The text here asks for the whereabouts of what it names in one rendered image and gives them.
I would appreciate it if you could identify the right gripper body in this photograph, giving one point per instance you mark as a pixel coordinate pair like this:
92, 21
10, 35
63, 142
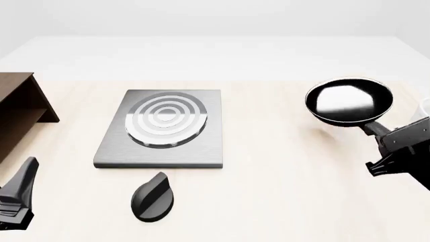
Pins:
399, 164

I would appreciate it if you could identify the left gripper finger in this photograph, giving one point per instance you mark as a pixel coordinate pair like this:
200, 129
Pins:
23, 181

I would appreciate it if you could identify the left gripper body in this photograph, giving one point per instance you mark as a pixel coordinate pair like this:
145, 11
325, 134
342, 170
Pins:
13, 214

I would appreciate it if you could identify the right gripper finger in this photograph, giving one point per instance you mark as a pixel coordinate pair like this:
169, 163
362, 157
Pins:
406, 138

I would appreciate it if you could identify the black frying pan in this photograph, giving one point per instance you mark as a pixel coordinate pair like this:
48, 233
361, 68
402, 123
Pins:
346, 100

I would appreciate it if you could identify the round black stove knob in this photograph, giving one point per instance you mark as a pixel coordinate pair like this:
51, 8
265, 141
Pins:
151, 199

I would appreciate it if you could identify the flat grey stove plate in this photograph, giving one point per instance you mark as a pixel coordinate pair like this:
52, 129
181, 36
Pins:
168, 151

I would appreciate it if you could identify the dark wooden cabinet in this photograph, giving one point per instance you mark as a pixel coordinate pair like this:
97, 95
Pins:
16, 106

